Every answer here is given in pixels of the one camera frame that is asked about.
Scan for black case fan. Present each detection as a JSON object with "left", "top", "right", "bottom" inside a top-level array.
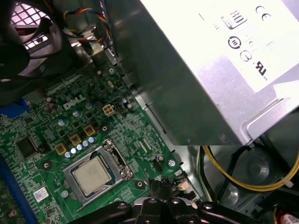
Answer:
[{"left": 0, "top": 0, "right": 65, "bottom": 94}]

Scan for green motherboard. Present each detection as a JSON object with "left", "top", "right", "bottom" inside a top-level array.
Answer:
[{"left": 0, "top": 63, "right": 201, "bottom": 224}]

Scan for twisted coloured fan wires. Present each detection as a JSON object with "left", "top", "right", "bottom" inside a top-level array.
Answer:
[{"left": 62, "top": 6, "right": 113, "bottom": 46}]

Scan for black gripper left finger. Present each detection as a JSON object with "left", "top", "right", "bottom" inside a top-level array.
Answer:
[{"left": 73, "top": 177, "right": 164, "bottom": 224}]

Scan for black square chip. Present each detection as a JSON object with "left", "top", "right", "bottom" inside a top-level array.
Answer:
[{"left": 15, "top": 135, "right": 39, "bottom": 159}]

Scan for blue expansion slot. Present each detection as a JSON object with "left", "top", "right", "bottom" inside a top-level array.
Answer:
[{"left": 0, "top": 153, "right": 38, "bottom": 224}]

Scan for yellow power wires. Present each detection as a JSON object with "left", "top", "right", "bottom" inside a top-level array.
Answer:
[{"left": 202, "top": 146, "right": 299, "bottom": 193}]

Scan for silver CPU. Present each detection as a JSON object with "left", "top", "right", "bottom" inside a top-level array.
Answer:
[{"left": 71, "top": 157, "right": 112, "bottom": 197}]

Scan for CPU socket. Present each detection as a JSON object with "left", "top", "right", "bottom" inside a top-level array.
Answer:
[{"left": 62, "top": 139, "right": 133, "bottom": 207}]

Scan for metal socket cover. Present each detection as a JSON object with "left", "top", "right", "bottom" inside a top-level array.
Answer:
[{"left": 62, "top": 139, "right": 133, "bottom": 207}]

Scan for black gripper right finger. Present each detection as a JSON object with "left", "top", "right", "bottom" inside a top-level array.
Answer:
[{"left": 161, "top": 176, "right": 266, "bottom": 224}]

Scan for white four pin connector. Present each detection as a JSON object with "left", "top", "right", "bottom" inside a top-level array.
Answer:
[{"left": 102, "top": 104, "right": 115, "bottom": 119}]

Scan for black PC case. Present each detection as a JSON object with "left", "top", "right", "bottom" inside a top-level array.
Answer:
[{"left": 0, "top": 0, "right": 299, "bottom": 224}]

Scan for blue port connector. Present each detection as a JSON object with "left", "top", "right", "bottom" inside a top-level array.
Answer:
[{"left": 0, "top": 97, "right": 30, "bottom": 119}]

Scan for grey power supply unit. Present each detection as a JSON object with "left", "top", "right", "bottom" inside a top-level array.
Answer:
[{"left": 112, "top": 0, "right": 299, "bottom": 147}]

